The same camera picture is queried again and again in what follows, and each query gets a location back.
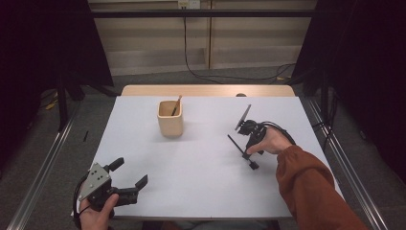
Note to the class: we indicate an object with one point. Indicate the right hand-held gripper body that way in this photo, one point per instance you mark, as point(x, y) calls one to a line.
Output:
point(253, 129)

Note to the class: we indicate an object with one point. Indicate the wooden table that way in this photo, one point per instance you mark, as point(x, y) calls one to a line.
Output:
point(191, 90)

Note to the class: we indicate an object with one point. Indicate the beige square pen holder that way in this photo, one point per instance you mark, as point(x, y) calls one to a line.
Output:
point(170, 124)

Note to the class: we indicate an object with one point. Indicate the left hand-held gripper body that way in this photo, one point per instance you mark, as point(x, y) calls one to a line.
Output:
point(95, 179)

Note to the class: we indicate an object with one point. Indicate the black pencil with orange end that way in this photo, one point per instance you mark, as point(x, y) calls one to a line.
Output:
point(176, 107)

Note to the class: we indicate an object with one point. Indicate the black curtain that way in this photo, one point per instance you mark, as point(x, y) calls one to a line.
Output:
point(38, 48)
point(367, 64)

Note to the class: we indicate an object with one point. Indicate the dark table grommet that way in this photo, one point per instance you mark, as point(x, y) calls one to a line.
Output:
point(241, 95)

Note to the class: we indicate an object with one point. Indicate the black makeup brush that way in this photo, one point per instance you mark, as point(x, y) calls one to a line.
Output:
point(254, 165)

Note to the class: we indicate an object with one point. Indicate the white table sheet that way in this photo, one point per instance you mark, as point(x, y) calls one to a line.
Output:
point(191, 191)

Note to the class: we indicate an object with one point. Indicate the person's left hand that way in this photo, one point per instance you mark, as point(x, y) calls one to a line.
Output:
point(94, 218)

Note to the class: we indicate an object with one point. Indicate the black horizontal frame bar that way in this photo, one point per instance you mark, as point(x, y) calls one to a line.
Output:
point(223, 13)

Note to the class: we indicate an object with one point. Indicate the white wall socket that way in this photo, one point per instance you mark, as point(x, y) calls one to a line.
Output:
point(188, 4)

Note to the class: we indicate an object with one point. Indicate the aluminium floor rail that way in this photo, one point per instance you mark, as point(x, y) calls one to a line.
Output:
point(371, 207)
point(44, 172)

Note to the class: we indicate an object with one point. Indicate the small black floor object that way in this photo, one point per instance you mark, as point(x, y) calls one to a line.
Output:
point(85, 136)

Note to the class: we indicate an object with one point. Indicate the person's right hand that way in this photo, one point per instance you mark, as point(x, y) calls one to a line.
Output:
point(274, 142)

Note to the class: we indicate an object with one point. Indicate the black stand post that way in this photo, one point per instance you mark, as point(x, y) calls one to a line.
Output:
point(62, 105)

